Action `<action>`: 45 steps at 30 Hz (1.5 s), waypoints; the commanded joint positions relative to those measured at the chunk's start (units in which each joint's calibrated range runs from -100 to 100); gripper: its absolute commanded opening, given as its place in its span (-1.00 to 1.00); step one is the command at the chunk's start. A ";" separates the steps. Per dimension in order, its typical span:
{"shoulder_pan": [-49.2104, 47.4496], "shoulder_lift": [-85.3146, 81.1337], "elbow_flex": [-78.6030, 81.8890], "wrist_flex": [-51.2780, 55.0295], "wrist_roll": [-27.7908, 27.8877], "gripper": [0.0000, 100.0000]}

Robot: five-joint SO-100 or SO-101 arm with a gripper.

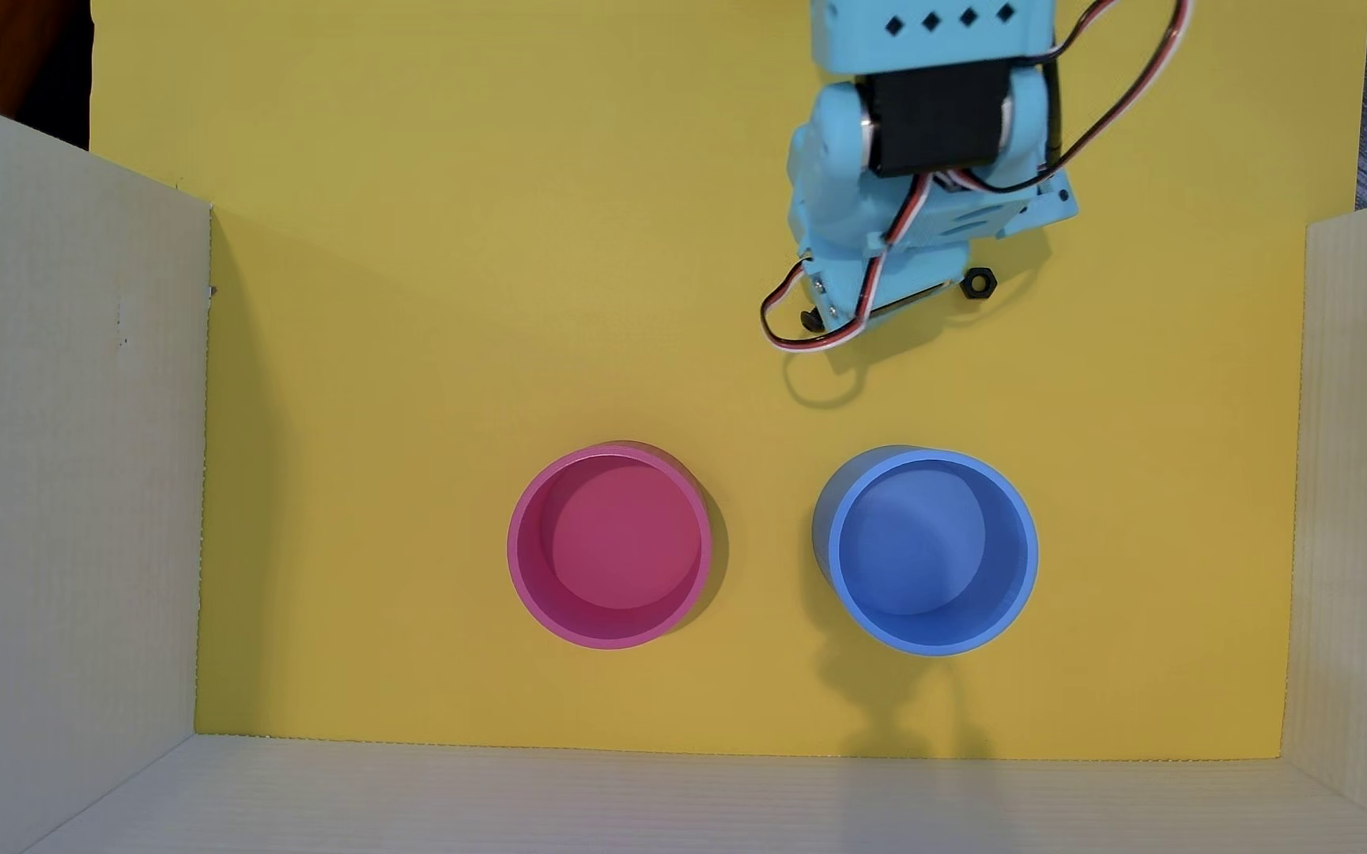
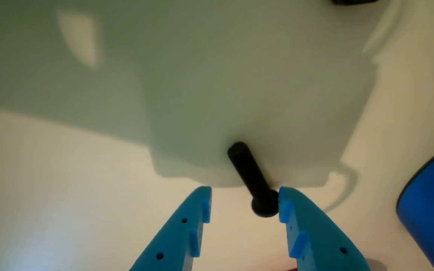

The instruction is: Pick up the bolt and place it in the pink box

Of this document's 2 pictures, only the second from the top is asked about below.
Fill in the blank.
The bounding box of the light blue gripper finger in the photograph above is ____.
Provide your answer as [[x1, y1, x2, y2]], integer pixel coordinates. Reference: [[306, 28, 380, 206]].
[[278, 187, 372, 271], [129, 186, 212, 271]]

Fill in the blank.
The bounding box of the black bolt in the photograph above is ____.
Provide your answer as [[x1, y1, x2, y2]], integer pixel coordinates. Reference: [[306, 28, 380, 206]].
[[227, 142, 280, 218]]

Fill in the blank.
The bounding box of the blue round cup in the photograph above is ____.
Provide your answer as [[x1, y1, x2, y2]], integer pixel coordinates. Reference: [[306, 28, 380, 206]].
[[396, 139, 434, 271]]

